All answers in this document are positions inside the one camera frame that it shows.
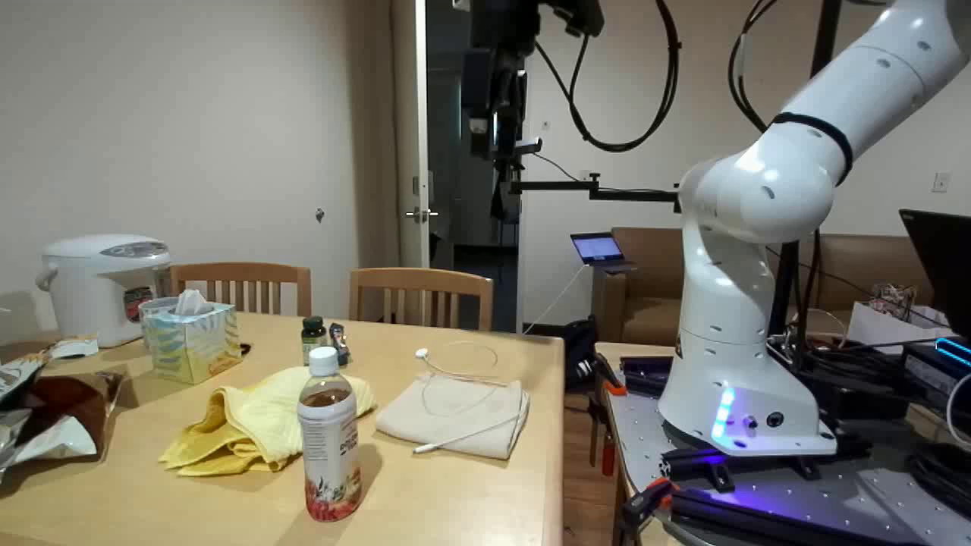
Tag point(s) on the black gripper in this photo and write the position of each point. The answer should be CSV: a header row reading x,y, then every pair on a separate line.
x,y
574,12

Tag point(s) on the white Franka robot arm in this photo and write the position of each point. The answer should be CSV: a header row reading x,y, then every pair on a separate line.
x,y
728,336

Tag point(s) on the tablet with blue screen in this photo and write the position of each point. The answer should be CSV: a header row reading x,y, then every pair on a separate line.
x,y
597,248

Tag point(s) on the brown sofa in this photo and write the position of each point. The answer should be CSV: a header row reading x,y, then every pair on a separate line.
x,y
647,292

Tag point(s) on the wooden slat-back chair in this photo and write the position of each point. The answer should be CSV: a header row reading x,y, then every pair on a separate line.
x,y
421,276
244,275

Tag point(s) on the black box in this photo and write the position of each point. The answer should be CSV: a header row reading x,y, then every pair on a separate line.
x,y
647,375

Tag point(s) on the orange black clamp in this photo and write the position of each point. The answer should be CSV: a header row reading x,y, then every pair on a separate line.
x,y
604,445
647,496

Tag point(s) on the beige folded cloth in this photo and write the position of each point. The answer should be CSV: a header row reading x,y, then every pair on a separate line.
x,y
406,418

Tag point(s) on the white paper sheet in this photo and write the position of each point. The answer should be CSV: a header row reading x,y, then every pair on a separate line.
x,y
880,328

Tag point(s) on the black monitor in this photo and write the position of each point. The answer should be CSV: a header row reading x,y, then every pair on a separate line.
x,y
943,263

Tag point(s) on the tea bottle with white cap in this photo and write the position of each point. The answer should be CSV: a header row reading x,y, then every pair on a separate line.
x,y
330,445

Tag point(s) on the blue lit electronic device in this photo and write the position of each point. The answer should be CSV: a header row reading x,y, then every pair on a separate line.
x,y
943,358

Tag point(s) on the tissue box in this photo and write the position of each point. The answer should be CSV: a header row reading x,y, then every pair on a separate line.
x,y
191,343

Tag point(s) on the yellow towel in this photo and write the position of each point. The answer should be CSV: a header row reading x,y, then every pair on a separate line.
x,y
244,427

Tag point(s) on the white electric water boiler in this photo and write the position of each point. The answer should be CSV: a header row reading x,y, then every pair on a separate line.
x,y
96,288

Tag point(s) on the white paper napkin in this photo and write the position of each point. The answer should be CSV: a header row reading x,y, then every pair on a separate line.
x,y
72,351

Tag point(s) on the brown snack bag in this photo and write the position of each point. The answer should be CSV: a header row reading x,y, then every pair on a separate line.
x,y
77,399

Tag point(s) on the silver snack wrapper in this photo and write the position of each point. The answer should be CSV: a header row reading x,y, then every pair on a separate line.
x,y
16,375

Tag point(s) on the white snack wrapper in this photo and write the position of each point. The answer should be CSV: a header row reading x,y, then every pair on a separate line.
x,y
57,441

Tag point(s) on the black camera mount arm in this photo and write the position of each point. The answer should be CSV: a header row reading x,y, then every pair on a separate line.
x,y
617,191

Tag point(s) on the white wall outlet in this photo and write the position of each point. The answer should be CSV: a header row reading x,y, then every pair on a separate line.
x,y
940,183

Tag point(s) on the grey perforated base plate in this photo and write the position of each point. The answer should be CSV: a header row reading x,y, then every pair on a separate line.
x,y
647,427

